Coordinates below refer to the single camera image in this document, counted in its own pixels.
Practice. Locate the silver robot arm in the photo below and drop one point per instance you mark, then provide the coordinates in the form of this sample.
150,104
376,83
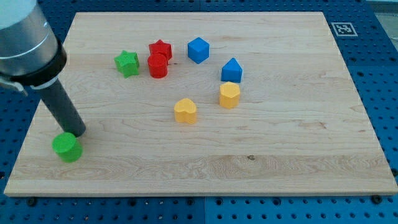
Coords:
31,55

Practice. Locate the yellow heart block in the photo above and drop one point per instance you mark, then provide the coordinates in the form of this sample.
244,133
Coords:
185,111

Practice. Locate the light wooden board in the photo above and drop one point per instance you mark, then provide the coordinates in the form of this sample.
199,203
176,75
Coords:
299,129

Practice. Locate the yellow hexagon block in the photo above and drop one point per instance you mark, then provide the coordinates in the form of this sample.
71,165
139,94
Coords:
229,95

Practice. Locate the blue pentagon block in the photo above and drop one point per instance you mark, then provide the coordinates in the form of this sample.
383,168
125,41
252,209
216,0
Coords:
231,71

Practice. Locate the blue cube block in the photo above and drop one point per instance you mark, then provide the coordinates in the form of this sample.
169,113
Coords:
198,50

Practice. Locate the red cylinder block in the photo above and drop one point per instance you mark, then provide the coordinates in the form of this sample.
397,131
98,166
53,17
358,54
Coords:
157,65

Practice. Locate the red star block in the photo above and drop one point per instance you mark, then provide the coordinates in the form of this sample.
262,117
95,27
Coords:
161,47

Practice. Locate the green star block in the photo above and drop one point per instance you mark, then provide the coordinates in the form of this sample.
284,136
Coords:
127,63

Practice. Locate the green cylinder block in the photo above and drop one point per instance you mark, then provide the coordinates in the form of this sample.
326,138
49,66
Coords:
67,147

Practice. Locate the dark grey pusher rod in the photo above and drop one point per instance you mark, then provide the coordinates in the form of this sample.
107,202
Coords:
61,107

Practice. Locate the white fiducial marker tag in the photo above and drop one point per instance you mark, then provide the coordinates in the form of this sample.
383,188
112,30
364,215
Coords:
344,29

